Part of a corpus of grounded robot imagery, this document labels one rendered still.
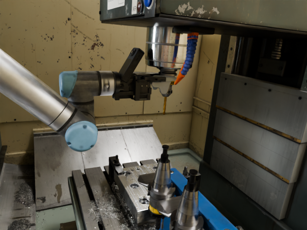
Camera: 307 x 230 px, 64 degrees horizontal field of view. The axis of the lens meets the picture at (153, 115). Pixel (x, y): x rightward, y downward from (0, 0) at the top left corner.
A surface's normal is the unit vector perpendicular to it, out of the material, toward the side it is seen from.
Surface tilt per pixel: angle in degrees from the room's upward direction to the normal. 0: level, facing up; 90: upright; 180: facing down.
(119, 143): 24
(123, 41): 90
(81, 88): 90
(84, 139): 90
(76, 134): 90
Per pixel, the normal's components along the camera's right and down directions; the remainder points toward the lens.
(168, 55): -0.07, 0.29
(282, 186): -0.91, 0.06
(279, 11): 0.41, 0.30
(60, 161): 0.24, -0.75
